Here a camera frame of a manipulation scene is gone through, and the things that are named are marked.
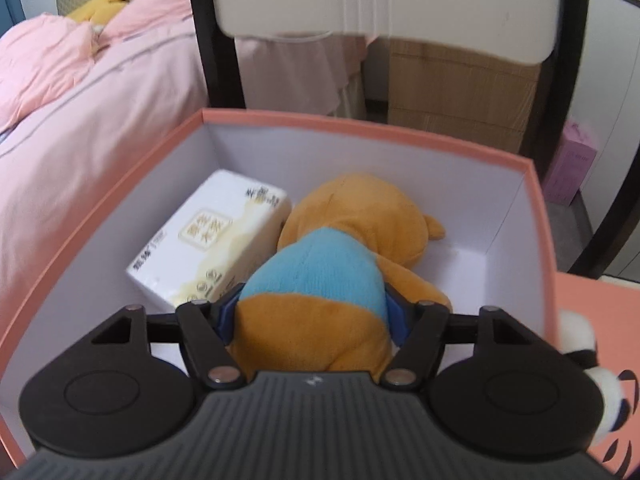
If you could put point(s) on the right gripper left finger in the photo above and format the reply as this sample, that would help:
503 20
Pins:
207 330

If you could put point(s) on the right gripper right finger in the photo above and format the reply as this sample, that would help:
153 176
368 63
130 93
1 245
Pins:
416 329

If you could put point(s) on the white tissue pack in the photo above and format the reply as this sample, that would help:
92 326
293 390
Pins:
215 240

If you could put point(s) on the orange plush bear blue shirt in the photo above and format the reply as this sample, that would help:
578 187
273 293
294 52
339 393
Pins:
319 303

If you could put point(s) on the orange box lid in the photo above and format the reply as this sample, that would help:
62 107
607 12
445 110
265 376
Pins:
598 327

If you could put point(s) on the panda plush toy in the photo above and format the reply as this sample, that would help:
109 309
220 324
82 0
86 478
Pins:
578 341

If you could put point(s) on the orange open storage box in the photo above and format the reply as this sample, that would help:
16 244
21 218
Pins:
497 250

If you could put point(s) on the pink bed sheet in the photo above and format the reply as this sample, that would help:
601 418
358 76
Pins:
125 110

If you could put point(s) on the pink carton box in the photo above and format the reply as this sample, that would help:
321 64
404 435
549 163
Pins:
570 165

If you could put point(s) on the wooden drawer cabinet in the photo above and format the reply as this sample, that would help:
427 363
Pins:
460 93

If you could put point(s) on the pink duvet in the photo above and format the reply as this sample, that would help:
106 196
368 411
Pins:
42 58

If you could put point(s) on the pink pillow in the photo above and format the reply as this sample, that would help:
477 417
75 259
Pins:
142 15

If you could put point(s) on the yellow plush toy on bed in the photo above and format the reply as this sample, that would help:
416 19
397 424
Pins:
97 12

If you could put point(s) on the right beige chair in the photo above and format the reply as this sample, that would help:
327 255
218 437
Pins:
605 107

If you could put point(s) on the beige chair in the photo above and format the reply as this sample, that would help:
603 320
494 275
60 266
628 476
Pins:
605 107
545 33

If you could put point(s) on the left beige chair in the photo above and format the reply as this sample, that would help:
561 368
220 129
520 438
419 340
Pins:
545 33

